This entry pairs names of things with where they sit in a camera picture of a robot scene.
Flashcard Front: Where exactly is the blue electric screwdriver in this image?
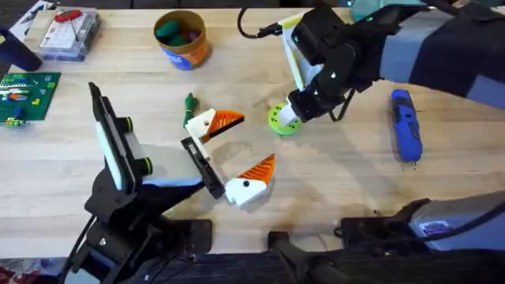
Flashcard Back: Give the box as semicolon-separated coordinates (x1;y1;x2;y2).
390;88;425;171

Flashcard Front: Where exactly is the right wrist upright plate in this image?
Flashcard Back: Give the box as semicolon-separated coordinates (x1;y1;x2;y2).
281;13;321;93

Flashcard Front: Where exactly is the green vegetable toy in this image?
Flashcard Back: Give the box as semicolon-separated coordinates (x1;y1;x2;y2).
182;92;200;129

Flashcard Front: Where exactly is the white flat box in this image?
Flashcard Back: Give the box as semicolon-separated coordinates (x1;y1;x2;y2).
8;0;56;41

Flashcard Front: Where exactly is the wrist upright plate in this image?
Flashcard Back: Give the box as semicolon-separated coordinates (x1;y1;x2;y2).
88;81;137;195
281;13;321;93

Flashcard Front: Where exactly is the dark blue box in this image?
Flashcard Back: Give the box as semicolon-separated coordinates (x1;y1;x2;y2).
0;28;44;73

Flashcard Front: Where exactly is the green board with toy blocks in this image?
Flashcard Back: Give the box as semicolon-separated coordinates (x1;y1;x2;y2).
0;71;62;128

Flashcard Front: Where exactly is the left wrist upright plate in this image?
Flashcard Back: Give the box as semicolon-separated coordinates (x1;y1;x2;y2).
88;81;137;195

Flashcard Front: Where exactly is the black knob with yellow ring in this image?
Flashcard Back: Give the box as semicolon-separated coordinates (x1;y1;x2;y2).
117;116;134;136
136;156;154;178

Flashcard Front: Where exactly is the clear plastic box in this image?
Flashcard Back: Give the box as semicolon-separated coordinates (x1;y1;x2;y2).
38;7;101;63

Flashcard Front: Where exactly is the black rail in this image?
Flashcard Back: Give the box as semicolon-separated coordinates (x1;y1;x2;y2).
133;230;505;284

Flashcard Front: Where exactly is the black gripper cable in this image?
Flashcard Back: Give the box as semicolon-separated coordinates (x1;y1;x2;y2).
236;6;286;40

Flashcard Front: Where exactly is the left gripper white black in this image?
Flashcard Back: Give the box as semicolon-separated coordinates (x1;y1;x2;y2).
132;108;278;222

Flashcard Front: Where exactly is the orange blue tub with toys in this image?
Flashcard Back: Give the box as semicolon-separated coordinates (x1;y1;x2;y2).
152;9;213;72

